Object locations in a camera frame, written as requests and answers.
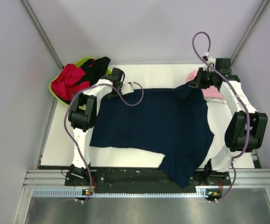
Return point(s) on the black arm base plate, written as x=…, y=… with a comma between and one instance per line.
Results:
x=143, y=180

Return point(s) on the right aluminium corner post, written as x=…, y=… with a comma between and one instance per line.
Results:
x=264, y=4

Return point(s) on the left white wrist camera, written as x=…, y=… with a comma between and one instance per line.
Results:
x=128, y=87

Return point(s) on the aluminium corner post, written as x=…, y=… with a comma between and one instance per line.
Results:
x=264, y=4
x=29, y=10

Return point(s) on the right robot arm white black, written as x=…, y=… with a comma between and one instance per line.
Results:
x=222, y=162

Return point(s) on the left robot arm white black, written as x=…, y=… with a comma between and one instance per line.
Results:
x=82, y=116

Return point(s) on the navy blue t shirt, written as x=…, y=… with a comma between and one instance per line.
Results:
x=172, y=122

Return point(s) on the pink folded t shirt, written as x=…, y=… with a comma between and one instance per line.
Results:
x=211, y=92

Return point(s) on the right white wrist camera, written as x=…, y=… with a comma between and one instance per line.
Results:
x=209, y=59

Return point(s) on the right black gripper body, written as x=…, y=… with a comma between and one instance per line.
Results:
x=204, y=79

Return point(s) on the left aluminium corner post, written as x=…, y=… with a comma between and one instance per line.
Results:
x=29, y=10

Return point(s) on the aluminium frame rail front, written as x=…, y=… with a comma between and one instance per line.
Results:
x=245, y=178

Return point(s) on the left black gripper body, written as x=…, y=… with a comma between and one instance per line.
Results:
x=114, y=93

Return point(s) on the lime green plastic basket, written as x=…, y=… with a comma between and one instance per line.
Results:
x=77, y=64

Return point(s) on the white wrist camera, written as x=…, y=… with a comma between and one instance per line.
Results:
x=209, y=59
x=128, y=87

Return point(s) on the black t shirt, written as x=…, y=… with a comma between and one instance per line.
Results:
x=94, y=69

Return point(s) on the red t shirt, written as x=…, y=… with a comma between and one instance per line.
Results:
x=66, y=84

